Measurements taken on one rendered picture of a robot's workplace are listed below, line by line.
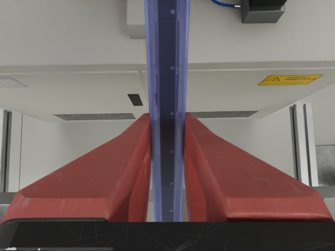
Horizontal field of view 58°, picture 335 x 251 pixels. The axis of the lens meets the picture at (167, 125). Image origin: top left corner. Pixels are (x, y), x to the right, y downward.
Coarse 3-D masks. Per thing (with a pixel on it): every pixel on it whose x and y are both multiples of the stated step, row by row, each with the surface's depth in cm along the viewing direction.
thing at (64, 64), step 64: (0, 0) 44; (64, 0) 44; (192, 0) 44; (320, 0) 44; (0, 64) 43; (64, 64) 43; (128, 64) 43; (192, 64) 43; (256, 64) 44; (320, 64) 44
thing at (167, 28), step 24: (144, 0) 9; (168, 0) 9; (168, 24) 10; (168, 48) 10; (168, 72) 10; (168, 96) 11; (168, 120) 12; (168, 144) 12; (168, 168) 13; (168, 192) 14; (168, 216) 15
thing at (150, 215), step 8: (0, 192) 19; (8, 192) 19; (152, 192) 19; (184, 192) 19; (320, 192) 18; (328, 192) 18; (0, 200) 18; (8, 200) 18; (152, 200) 18; (184, 200) 18; (328, 200) 18; (0, 208) 18; (152, 208) 18; (184, 208) 18; (328, 208) 19; (152, 216) 19; (184, 216) 19
